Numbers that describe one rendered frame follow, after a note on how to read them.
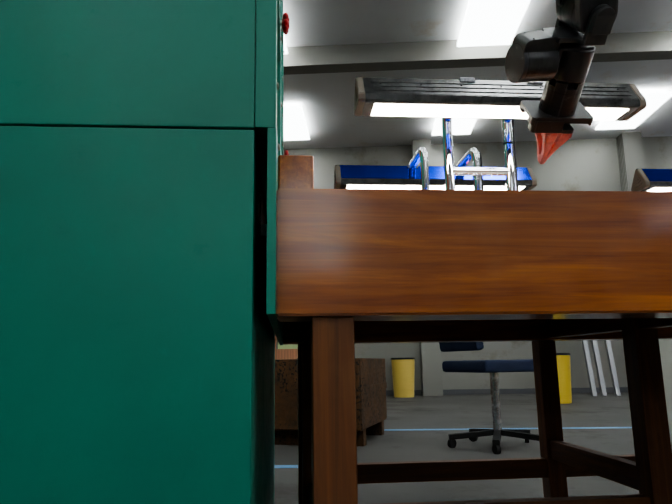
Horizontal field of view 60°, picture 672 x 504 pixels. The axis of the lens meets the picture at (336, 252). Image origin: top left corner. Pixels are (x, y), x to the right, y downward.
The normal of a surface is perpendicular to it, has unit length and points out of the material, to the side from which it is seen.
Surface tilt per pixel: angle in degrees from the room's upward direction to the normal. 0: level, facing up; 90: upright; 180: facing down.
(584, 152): 90
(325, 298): 90
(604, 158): 90
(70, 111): 90
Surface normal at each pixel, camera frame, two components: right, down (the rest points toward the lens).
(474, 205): 0.08, -0.18
